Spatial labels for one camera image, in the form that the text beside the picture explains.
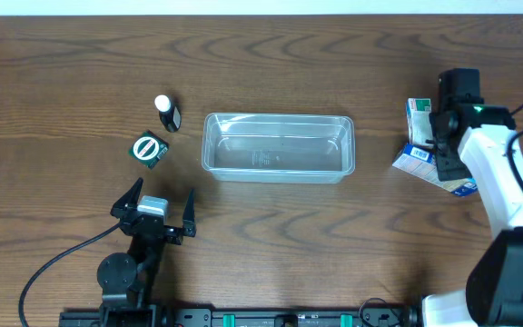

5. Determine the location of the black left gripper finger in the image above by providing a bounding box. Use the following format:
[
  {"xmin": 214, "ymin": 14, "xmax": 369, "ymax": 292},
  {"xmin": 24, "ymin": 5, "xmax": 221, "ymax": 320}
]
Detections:
[
  {"xmin": 183, "ymin": 189, "xmax": 196, "ymax": 237},
  {"xmin": 110, "ymin": 177, "xmax": 143, "ymax": 218}
]

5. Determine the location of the dark bottle white cap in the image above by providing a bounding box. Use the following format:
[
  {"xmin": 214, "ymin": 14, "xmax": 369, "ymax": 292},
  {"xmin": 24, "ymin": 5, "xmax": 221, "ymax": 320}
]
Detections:
[{"xmin": 154, "ymin": 94, "xmax": 182, "ymax": 133}]

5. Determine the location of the white green medicine box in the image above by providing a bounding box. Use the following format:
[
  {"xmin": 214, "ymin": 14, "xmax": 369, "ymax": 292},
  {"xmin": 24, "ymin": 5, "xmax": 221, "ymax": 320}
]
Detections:
[{"xmin": 405, "ymin": 98, "xmax": 433, "ymax": 149}]

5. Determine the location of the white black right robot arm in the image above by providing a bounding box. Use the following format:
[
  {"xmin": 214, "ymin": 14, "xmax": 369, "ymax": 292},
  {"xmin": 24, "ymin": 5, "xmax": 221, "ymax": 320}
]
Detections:
[{"xmin": 418, "ymin": 68, "xmax": 523, "ymax": 327}]

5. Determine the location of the green Zam-Buk box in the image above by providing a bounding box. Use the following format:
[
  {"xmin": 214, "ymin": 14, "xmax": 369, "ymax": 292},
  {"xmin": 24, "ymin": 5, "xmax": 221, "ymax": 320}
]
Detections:
[{"xmin": 128, "ymin": 130, "xmax": 169, "ymax": 169}]

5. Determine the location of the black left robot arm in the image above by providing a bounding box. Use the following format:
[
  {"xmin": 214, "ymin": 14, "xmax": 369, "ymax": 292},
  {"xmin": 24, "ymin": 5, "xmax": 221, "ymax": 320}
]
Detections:
[{"xmin": 96, "ymin": 179, "xmax": 197, "ymax": 327}]

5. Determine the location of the blue white medicine box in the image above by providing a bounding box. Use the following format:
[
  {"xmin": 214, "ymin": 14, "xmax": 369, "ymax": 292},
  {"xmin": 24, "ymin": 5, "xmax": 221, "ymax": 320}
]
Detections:
[{"xmin": 392, "ymin": 144, "xmax": 478, "ymax": 197}]

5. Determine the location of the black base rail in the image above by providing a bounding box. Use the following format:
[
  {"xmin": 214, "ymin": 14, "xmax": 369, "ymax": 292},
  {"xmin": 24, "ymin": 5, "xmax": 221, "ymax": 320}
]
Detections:
[{"xmin": 58, "ymin": 303, "xmax": 423, "ymax": 327}]

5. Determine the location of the clear plastic container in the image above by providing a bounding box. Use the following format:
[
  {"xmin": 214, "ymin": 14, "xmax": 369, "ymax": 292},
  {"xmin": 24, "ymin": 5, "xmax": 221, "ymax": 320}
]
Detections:
[{"xmin": 202, "ymin": 113, "xmax": 356, "ymax": 184}]

